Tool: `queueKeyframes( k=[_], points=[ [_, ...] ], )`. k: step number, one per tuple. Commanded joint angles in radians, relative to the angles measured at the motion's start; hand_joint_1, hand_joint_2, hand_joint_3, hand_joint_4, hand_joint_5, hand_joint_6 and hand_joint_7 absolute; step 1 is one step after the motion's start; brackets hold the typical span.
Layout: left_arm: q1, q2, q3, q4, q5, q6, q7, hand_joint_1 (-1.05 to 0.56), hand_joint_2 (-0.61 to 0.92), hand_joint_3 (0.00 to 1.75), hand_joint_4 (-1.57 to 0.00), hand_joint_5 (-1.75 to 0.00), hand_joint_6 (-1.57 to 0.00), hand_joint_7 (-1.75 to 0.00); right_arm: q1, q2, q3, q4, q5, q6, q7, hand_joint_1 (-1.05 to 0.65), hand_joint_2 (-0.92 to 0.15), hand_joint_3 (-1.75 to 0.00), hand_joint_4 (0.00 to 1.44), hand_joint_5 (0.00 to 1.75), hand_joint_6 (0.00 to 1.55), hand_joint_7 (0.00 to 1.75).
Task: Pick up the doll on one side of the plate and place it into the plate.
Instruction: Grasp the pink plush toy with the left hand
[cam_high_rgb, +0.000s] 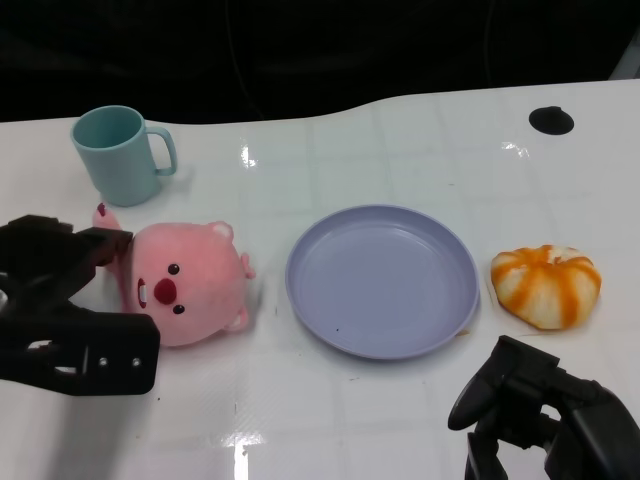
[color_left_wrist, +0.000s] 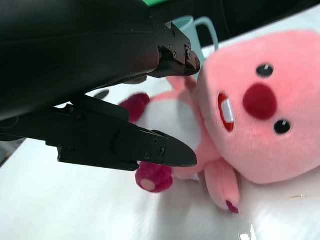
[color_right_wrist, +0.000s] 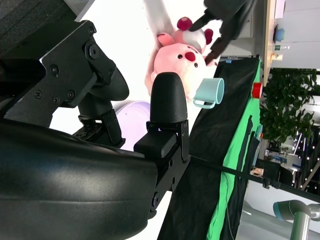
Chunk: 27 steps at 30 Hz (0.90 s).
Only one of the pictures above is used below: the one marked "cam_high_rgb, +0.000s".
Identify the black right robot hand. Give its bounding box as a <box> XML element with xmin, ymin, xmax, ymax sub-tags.
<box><xmin>447</xmin><ymin>334</ymin><xmax>640</xmax><ymax>480</ymax></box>

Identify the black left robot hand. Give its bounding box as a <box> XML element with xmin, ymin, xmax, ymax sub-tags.
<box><xmin>0</xmin><ymin>214</ymin><xmax>134</xmax><ymax>395</ymax></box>

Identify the pink plush doll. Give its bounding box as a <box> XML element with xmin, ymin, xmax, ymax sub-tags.
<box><xmin>92</xmin><ymin>202</ymin><xmax>257</xmax><ymax>349</ymax></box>

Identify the purple plastic plate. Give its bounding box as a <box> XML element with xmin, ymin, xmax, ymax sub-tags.
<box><xmin>284</xmin><ymin>203</ymin><xmax>481</xmax><ymax>361</ymax></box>

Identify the orange white bun toy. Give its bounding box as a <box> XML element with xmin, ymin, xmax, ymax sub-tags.
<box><xmin>489</xmin><ymin>244</ymin><xmax>602</xmax><ymax>331</ymax></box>

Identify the teal plastic mug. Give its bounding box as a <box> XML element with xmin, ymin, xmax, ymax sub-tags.
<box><xmin>69</xmin><ymin>104</ymin><xmax>179</xmax><ymax>208</ymax></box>

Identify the black table cable grommet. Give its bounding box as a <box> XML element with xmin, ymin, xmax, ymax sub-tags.
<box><xmin>528</xmin><ymin>106</ymin><xmax>576</xmax><ymax>135</ymax></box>

